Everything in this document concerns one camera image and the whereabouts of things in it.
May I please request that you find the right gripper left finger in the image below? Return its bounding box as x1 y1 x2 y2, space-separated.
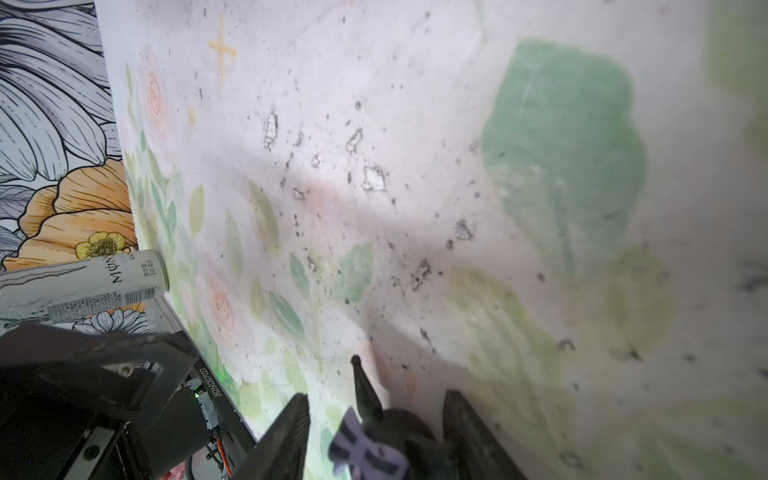
233 393 311 480

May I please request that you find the silver drink can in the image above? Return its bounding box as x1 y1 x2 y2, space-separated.
1 250 169 323

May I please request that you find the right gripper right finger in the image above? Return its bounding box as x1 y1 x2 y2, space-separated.
443 390 526 480

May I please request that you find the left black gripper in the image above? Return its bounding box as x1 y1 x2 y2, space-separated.
1 325 256 479

